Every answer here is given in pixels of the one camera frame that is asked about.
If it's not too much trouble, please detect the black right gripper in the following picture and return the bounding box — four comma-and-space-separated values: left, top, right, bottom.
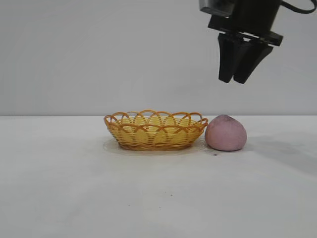
208, 0, 284, 84

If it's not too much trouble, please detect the yellow woven wicker basket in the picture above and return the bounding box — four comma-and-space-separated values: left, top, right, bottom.
103, 108, 209, 151

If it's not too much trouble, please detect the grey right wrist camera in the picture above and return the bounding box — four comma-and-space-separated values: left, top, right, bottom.
199, 0, 236, 18

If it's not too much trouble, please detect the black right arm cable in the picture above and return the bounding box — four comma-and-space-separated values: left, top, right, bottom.
281, 0, 317, 15

